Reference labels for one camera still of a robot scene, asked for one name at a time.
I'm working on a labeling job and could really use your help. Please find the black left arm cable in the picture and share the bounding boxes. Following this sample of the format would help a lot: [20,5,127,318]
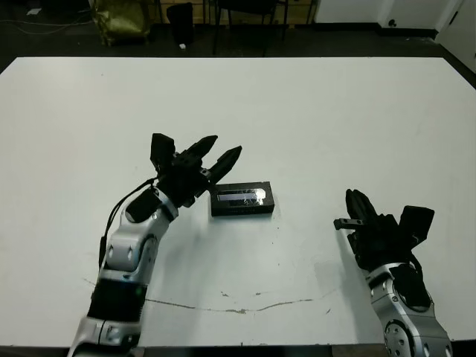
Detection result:
[98,177,159,267]

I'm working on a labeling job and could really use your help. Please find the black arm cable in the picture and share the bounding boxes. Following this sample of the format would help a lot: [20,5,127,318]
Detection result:
[408,248,425,283]
[98,177,159,267]

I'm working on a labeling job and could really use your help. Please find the crumpled plastic bag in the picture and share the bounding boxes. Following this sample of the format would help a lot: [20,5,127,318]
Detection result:
[91,0,152,48]

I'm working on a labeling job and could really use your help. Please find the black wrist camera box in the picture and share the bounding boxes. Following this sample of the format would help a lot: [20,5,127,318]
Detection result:
[398,205,435,249]
[150,132,176,172]

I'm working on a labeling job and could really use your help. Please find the black glossy box lid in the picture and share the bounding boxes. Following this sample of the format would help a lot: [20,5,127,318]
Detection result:
[209,181,275,218]

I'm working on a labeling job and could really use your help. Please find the black waste bin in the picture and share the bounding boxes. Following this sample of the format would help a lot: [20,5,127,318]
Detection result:
[166,2,195,48]

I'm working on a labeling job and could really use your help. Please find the black mesh office chair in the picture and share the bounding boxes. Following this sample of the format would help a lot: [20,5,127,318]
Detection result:
[211,0,289,57]

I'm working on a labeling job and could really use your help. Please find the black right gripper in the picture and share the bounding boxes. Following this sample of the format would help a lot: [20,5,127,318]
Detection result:
[333,188,414,270]

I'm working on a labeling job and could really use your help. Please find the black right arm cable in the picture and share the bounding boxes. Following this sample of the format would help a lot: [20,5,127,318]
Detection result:
[408,248,425,283]

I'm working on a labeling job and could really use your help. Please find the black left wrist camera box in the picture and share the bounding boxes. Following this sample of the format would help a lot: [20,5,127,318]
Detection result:
[150,132,176,172]

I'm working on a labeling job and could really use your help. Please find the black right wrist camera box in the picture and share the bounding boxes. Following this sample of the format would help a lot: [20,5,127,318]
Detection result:
[398,205,435,249]

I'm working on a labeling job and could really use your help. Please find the white door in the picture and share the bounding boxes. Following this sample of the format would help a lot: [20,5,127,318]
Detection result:
[437,0,476,81]

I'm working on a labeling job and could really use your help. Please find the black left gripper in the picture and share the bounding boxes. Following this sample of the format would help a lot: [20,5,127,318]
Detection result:
[155,135,243,209]

